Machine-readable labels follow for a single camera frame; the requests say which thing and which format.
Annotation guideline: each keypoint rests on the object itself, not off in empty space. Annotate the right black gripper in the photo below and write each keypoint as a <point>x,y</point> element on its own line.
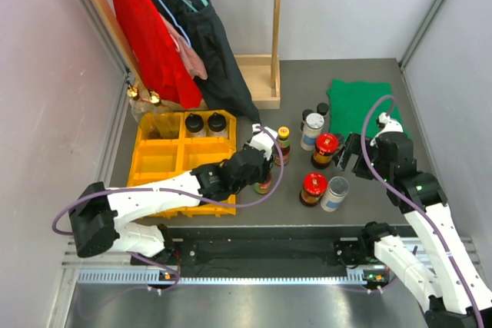
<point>353,144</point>

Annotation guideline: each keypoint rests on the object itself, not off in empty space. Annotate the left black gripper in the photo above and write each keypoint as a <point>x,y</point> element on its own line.
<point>265,168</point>

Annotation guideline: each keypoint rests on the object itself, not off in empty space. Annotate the sauce bottle yellow cap front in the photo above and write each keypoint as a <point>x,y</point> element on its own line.
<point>264,186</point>

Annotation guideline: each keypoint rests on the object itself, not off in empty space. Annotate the sauce bottle yellow cap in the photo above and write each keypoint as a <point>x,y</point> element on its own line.
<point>264,186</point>
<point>284,143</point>

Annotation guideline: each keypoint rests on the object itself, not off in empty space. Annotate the black lid spice shaker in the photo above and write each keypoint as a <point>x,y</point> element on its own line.
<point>217,125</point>
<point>194,124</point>

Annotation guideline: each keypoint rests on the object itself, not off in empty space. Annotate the glass oil bottle gold spout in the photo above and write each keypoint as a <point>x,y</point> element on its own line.
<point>139,107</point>

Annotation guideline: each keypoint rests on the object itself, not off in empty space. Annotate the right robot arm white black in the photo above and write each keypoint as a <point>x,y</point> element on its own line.
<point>450,291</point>

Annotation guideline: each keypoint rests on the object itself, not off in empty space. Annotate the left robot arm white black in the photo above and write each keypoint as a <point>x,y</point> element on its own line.
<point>104,219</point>

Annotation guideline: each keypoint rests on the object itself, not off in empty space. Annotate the red lid sauce jar rear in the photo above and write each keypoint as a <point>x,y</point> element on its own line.
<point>325,147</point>

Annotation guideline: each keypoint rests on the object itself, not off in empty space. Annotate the red lid sauce jar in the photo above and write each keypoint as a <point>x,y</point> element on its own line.
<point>325,147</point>
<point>314,186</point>

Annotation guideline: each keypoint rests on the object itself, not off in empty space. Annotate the sauce bottle yellow cap rear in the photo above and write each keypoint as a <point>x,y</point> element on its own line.
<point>284,143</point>

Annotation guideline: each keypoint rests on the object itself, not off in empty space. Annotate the green cloth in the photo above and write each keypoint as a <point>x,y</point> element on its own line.
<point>350,102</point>

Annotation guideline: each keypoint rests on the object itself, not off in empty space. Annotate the grey lid white shaker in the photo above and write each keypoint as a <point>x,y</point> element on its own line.
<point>313,126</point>

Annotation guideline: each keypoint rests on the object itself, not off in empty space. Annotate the grey lid salt jar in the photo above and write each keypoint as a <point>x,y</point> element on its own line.
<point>337,189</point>

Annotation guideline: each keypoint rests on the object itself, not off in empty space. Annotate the small black cap bottle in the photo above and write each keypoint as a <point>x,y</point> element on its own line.
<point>322,109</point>

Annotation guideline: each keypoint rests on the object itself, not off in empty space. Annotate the red lid sauce jar front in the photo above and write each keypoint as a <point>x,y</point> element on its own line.
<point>314,186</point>

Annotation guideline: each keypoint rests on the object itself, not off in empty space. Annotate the small dark cap bottle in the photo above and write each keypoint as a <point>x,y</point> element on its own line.
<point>304,115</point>

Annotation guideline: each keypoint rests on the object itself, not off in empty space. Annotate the black garment on hanger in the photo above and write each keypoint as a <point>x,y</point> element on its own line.
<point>225,87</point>

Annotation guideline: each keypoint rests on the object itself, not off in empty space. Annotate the yellow plastic bin organizer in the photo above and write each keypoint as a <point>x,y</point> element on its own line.
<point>158,159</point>

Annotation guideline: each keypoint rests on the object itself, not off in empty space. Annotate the wooden clothes rack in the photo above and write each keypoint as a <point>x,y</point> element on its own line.
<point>261,72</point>

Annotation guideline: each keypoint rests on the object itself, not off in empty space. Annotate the pink garment on hanger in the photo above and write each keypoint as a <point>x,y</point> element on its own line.
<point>190,59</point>

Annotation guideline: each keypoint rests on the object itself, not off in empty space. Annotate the red shirt on hanger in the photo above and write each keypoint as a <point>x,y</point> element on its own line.
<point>161,67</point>

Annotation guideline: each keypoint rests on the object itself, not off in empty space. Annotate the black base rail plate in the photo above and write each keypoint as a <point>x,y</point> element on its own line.
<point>266,251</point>

